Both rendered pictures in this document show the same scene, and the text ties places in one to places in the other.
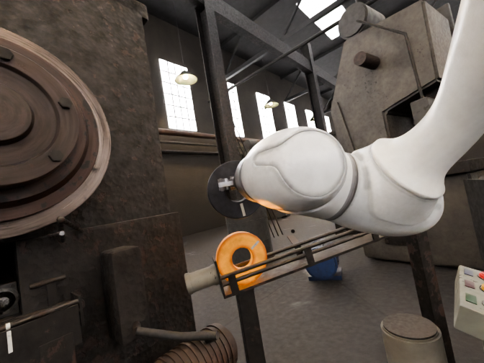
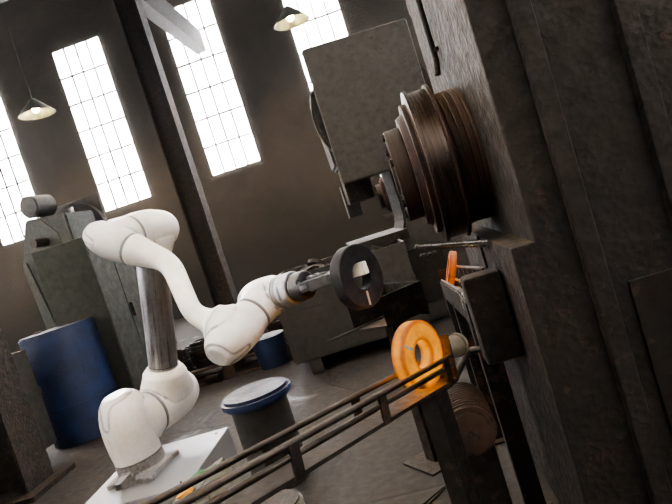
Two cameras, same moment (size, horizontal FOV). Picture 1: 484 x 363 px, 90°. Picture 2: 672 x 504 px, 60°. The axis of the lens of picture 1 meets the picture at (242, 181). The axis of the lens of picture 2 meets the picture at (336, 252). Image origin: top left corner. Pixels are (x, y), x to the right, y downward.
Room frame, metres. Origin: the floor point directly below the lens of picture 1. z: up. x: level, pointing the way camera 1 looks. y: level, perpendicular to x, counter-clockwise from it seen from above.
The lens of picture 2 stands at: (1.75, -0.80, 1.06)
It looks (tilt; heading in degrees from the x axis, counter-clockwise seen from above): 3 degrees down; 145
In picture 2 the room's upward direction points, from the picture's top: 18 degrees counter-clockwise
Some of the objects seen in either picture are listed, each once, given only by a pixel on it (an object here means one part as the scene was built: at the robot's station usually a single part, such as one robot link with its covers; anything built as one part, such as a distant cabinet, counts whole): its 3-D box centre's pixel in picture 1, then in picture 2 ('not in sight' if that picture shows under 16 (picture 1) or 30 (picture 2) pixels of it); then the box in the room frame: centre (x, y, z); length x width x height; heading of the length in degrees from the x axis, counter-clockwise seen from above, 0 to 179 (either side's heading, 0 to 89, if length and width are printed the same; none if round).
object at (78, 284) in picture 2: not in sight; (109, 325); (-3.48, 0.41, 0.75); 0.70 x 0.48 x 1.50; 138
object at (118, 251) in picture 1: (124, 291); (492, 315); (0.69, 0.38, 0.68); 0.11 x 0.08 x 0.24; 48
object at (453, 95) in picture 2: not in sight; (459, 156); (0.56, 0.58, 1.11); 0.47 x 0.10 x 0.47; 138
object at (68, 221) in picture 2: not in sight; (81, 275); (-7.70, 1.23, 1.36); 1.37 x 1.16 x 2.71; 38
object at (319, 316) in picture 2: not in sight; (350, 299); (-2.00, 1.84, 0.39); 1.03 x 0.83 x 0.79; 52
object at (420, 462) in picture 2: not in sight; (407, 374); (-0.08, 0.65, 0.36); 0.26 x 0.20 x 0.72; 173
